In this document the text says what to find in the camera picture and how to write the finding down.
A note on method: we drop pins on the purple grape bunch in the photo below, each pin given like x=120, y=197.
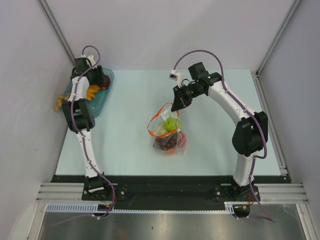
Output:
x=166, y=143

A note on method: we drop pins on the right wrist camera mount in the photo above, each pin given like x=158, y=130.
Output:
x=176, y=76

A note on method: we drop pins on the clear zip top bag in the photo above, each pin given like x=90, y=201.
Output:
x=159, y=118

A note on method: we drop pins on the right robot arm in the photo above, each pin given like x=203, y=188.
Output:
x=251, y=127

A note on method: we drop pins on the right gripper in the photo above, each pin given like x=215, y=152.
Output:
x=180, y=101

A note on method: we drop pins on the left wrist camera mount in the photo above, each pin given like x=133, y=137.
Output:
x=90, y=59

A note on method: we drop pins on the right corner aluminium post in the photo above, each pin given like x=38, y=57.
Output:
x=279, y=35

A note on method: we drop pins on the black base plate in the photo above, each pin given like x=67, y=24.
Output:
x=170, y=193

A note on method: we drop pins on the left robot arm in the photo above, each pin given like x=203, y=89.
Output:
x=81, y=121

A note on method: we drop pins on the orange fruit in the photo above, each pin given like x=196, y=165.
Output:
x=170, y=151

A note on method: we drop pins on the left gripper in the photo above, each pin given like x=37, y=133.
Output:
x=100, y=78

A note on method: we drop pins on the teal plastic basket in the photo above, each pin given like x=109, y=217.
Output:
x=98, y=102

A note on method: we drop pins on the green cabbage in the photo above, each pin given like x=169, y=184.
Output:
x=160, y=130

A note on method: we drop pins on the corner aluminium post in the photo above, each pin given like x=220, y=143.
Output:
x=49, y=15
x=279, y=35

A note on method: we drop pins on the green apple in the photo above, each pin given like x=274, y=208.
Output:
x=172, y=124

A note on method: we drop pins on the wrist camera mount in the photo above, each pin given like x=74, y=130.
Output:
x=176, y=76
x=90, y=59

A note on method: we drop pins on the dark red plum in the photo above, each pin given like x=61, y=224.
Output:
x=106, y=83

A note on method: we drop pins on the white cable duct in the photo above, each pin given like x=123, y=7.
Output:
x=95, y=208

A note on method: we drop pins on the aluminium rail frame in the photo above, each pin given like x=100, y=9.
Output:
x=270, y=193

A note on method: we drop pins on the red apple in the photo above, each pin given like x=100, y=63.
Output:
x=182, y=140

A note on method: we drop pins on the left corner aluminium post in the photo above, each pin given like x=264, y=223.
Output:
x=49, y=15

